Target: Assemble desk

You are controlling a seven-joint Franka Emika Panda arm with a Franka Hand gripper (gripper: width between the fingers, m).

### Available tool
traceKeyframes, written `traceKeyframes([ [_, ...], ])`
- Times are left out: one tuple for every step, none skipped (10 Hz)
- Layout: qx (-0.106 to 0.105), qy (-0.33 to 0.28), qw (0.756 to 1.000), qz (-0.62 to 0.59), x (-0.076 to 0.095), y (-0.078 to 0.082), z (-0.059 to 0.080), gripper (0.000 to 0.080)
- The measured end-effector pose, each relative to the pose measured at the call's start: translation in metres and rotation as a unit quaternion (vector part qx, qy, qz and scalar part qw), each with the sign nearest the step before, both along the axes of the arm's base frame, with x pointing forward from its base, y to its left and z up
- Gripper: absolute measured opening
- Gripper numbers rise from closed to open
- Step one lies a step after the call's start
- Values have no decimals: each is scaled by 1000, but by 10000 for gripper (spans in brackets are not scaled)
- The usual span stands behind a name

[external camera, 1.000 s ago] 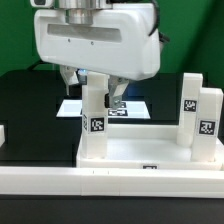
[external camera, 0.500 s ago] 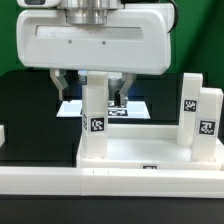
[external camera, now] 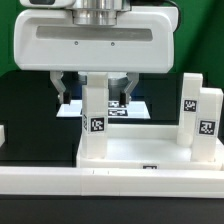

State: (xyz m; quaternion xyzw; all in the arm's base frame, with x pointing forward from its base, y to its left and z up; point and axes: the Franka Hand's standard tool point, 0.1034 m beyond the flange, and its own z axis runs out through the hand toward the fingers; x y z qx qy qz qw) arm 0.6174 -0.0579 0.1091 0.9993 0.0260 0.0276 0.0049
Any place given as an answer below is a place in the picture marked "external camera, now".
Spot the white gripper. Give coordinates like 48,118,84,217
14,7,178,105

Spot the white block left edge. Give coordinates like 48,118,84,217
0,125,5,147

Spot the white desk top tray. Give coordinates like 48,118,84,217
76,124,224,171

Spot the white marker sheet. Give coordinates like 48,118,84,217
57,100,150,119

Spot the white L-shaped fence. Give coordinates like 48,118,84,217
0,166,224,199

